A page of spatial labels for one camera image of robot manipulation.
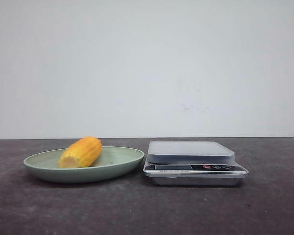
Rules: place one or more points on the yellow corn cob piece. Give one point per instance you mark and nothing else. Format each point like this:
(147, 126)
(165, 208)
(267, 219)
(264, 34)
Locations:
(81, 153)

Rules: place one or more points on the silver digital kitchen scale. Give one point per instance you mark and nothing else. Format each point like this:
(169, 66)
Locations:
(192, 163)

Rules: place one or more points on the green shallow plate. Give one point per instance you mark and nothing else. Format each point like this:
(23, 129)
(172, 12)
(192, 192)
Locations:
(114, 161)

